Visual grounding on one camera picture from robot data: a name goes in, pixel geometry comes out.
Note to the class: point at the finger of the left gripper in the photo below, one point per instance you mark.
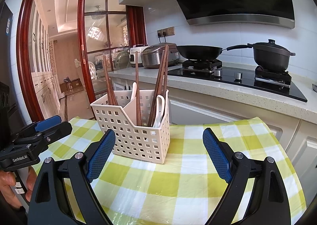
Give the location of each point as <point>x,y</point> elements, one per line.
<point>41,126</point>
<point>57,132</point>

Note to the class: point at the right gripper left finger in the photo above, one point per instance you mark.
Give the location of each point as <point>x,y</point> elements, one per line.
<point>50,203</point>

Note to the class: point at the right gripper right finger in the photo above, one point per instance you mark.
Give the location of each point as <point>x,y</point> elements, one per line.
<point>268,202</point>

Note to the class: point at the brown wooden chopstick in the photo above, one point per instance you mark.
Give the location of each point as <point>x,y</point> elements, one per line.
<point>164,84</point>
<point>158,86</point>
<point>111,94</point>
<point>105,70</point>
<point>162,76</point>
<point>138,107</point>

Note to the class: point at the small white ceramic spoon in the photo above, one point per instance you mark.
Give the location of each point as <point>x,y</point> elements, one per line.
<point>134,91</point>

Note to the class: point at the large white ceramic spoon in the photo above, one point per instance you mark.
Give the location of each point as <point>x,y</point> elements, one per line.
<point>160,106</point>

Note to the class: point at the cream perforated utensil basket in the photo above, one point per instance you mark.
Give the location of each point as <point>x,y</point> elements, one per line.
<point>137,142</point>

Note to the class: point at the white electric cooker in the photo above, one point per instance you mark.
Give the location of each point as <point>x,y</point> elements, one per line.
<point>135,55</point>

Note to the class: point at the red wooden sliding door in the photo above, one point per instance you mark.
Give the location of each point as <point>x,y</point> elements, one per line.
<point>23,64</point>

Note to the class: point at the silver rice cooker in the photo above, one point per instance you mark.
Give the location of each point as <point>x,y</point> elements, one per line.
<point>151,56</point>

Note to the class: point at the black glass gas stove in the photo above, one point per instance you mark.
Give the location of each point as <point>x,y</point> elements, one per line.
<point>278,83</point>

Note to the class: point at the black lidded pot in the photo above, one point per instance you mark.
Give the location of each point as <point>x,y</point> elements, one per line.
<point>268,55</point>

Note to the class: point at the black wok pan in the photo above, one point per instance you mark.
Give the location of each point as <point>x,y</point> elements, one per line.
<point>199,53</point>

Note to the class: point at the gold wall power outlet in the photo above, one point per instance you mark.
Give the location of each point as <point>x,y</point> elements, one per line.
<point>170,31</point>

